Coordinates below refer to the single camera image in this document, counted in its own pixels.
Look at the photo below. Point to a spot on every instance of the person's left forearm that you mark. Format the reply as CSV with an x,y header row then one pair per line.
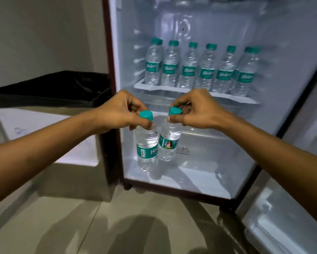
x,y
41,156

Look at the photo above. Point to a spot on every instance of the steel bin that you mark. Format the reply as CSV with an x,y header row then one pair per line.
x,y
76,182

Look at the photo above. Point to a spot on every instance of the glass shelf white trim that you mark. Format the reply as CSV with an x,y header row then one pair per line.
x,y
227,95

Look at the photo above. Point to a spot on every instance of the water bottle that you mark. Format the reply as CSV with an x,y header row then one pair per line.
x,y
147,148
169,145

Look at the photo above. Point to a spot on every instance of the person's left hand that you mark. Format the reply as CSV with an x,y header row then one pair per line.
x,y
118,111

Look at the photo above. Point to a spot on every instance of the clear crisper cover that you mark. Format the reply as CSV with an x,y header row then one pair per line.
x,y
214,156

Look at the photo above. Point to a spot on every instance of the row of bottles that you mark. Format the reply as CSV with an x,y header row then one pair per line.
x,y
206,71

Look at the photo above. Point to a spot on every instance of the dark maroon refrigerator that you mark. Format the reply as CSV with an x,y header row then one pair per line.
x,y
275,76

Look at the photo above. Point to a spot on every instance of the person's right hand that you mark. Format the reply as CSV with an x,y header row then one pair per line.
x,y
203,111

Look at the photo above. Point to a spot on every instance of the person's right forearm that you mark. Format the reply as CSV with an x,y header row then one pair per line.
x,y
280,161

